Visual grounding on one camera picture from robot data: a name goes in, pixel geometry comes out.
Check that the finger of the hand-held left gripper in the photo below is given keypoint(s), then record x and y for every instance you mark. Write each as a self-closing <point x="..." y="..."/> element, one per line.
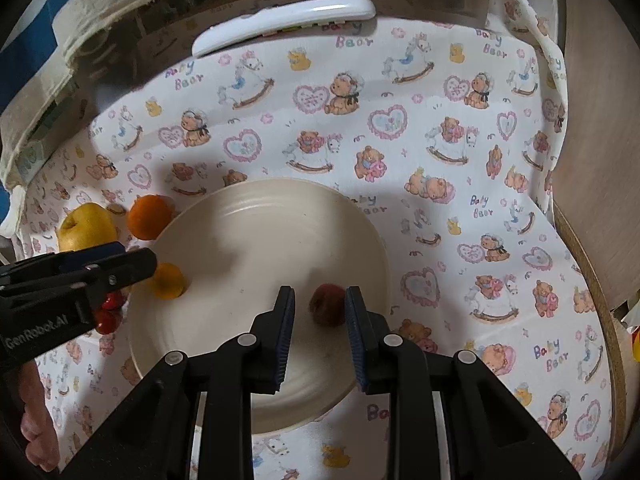
<point x="95" y="255"/>
<point x="130" y="267"/>

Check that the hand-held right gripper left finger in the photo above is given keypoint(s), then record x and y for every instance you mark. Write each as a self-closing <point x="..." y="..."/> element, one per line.
<point x="284" y="340"/>

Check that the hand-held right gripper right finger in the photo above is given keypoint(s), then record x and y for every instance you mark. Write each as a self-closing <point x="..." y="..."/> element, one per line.
<point x="356" y="340"/>

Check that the yellow apple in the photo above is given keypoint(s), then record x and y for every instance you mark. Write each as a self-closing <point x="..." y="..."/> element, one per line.
<point x="82" y="227"/>

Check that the small yellow citrus fruit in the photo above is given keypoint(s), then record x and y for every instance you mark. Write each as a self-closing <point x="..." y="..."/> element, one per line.
<point x="170" y="282"/>

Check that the dark red small fruit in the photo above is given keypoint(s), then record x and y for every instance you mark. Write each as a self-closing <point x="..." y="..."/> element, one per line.
<point x="325" y="305"/>

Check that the orange tangerine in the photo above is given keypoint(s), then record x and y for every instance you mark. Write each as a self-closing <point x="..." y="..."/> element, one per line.
<point x="147" y="217"/>

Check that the white round plate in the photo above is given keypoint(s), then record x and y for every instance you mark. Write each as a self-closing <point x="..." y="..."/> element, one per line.
<point x="250" y="240"/>

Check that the person's left hand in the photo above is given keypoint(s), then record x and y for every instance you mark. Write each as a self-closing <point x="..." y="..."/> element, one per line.
<point x="39" y="410"/>

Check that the bear printed tablecloth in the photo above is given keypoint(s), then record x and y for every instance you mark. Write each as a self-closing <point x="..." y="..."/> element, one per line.
<point x="400" y="160"/>

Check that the cream blue orange striped cloth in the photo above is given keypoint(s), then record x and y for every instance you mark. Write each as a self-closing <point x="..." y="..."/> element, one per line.
<point x="85" y="5"/>

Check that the yellow red plastic item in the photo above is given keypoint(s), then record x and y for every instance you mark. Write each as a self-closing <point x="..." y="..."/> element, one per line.
<point x="632" y="340"/>

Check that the white remote control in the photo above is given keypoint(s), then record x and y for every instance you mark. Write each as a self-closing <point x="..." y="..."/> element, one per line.
<point x="280" y="22"/>

